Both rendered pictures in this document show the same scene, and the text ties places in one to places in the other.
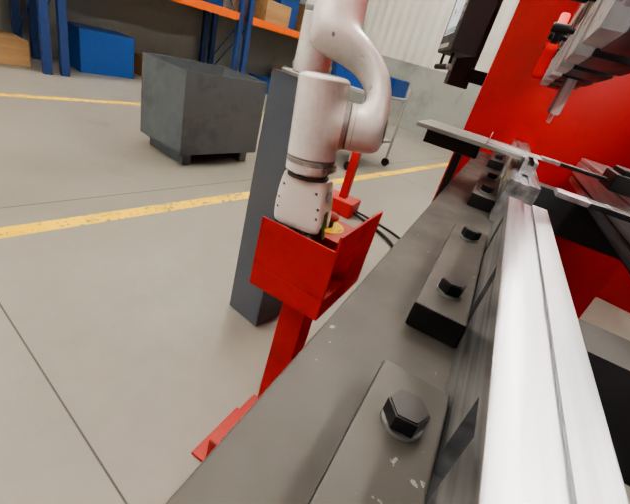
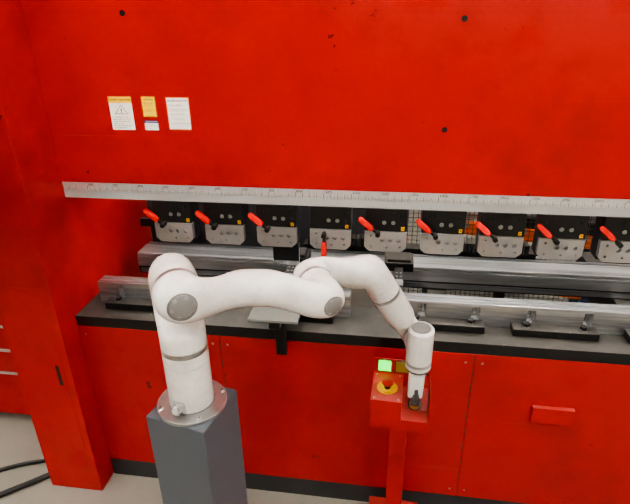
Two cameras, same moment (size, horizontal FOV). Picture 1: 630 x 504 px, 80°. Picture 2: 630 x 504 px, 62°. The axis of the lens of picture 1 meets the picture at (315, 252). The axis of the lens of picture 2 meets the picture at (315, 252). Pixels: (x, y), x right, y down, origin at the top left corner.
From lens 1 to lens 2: 2.07 m
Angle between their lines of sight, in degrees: 87
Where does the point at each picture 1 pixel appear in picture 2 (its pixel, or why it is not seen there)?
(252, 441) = (543, 345)
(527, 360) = (517, 304)
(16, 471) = not seen: outside the picture
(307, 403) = (528, 342)
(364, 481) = (540, 328)
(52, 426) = not seen: outside the picture
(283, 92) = (219, 430)
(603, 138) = (117, 230)
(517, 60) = (51, 229)
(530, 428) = (533, 304)
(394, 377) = (517, 327)
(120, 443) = not seen: outside the picture
